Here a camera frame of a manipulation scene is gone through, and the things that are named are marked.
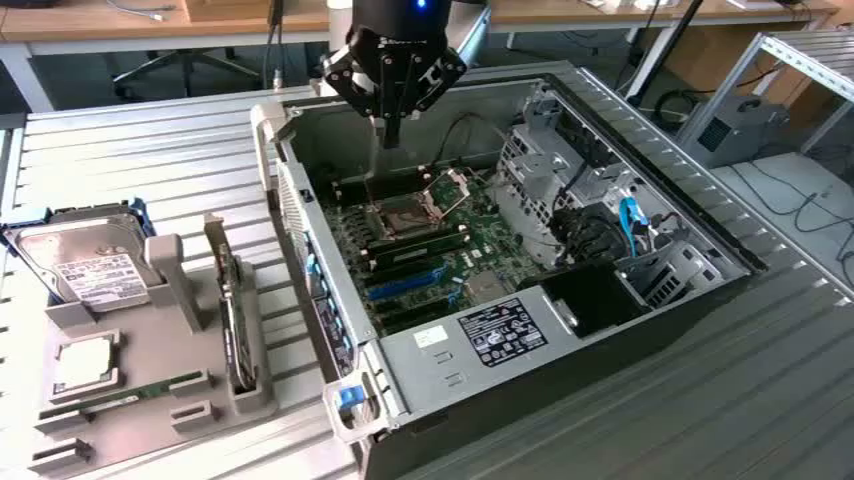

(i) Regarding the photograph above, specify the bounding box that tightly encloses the Nvidia graphics card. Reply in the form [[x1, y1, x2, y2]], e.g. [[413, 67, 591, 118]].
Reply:
[[201, 212, 260, 396]]

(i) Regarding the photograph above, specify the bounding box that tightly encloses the black office chair base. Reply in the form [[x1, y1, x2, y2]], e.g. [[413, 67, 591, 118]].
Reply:
[[109, 47, 261, 99]]

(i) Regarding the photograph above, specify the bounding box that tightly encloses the silver CPU chip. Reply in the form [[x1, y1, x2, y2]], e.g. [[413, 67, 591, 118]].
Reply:
[[50, 337, 116, 397]]

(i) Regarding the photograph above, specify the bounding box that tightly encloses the silver hard disk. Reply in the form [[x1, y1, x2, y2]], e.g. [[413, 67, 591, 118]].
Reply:
[[1, 214, 152, 314]]

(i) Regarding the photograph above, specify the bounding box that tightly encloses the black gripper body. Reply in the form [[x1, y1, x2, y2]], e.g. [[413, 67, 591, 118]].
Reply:
[[346, 0, 457, 57]]

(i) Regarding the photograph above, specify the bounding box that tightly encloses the aluminium frame table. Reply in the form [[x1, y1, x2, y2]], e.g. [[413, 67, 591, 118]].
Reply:
[[672, 28, 854, 174]]

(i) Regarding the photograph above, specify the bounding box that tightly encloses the silver drive cage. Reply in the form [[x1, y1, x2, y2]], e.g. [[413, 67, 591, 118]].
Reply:
[[496, 79, 645, 264]]

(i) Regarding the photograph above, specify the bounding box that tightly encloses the thin locking lever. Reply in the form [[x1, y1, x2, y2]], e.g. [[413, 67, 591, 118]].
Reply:
[[358, 164, 378, 221]]

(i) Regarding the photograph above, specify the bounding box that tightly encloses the silver hard disk drive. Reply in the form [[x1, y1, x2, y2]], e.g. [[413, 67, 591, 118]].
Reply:
[[0, 197, 160, 307]]

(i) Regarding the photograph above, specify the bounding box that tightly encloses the grey power supply unit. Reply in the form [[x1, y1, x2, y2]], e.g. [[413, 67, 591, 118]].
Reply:
[[358, 292, 588, 421]]

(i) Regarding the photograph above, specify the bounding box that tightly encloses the green motherboard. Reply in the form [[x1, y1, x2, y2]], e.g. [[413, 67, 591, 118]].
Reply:
[[312, 169, 555, 337]]

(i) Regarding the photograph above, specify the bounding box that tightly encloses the grey control box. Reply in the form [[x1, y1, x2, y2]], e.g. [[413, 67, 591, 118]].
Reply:
[[676, 94, 792, 170]]

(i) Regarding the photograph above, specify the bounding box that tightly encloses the brown box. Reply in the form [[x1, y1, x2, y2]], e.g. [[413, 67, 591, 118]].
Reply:
[[184, 0, 272, 24]]

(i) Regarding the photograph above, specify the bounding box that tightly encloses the grey parts rack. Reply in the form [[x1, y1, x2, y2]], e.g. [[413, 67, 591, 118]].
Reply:
[[25, 233, 280, 477]]

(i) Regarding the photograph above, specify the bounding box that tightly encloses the dangling black cable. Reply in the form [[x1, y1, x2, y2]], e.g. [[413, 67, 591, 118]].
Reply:
[[262, 0, 286, 92]]

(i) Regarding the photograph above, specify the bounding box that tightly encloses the metal socket cover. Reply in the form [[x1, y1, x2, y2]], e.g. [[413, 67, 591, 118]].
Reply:
[[417, 167, 472, 225]]

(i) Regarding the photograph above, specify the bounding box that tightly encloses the black stand pole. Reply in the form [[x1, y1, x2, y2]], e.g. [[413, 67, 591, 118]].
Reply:
[[625, 0, 707, 109]]

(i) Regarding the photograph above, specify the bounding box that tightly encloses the black cable bundle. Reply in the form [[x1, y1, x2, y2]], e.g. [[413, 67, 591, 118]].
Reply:
[[549, 207, 625, 266]]

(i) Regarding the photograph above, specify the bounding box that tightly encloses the green RAM stick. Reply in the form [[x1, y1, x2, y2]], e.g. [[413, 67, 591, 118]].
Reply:
[[37, 369, 205, 420], [369, 232, 469, 267]]

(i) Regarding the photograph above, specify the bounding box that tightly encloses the silver chipset heatsink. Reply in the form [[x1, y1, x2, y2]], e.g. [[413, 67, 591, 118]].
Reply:
[[464, 272, 507, 302]]

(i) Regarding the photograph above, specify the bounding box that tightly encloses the CPU socket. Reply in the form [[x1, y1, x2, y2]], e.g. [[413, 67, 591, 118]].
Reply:
[[368, 192, 447, 242]]

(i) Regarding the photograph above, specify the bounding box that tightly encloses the thin black wire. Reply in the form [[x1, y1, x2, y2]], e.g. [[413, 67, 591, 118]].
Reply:
[[430, 113, 508, 169]]

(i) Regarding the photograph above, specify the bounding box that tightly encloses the blue expansion slot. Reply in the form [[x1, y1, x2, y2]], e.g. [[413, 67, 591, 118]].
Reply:
[[364, 267, 449, 302]]

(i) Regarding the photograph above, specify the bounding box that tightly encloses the coiled black cable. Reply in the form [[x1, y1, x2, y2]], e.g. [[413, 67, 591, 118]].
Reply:
[[655, 88, 700, 127]]

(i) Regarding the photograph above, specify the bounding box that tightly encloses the open black PC case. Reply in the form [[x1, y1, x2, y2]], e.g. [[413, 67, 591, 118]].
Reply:
[[249, 59, 769, 480]]

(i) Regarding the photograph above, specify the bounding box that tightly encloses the long black cable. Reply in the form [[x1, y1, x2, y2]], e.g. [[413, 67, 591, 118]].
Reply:
[[729, 160, 854, 264]]

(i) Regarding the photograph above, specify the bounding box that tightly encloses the silver disk bay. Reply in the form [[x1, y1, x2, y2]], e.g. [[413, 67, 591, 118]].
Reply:
[[611, 238, 728, 307]]

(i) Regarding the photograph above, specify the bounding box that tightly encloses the blue wire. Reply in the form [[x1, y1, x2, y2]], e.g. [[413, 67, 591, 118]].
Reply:
[[617, 195, 653, 262]]

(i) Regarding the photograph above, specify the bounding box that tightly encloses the grey network cable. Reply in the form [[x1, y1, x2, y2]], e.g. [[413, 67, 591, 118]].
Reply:
[[102, 0, 178, 22]]

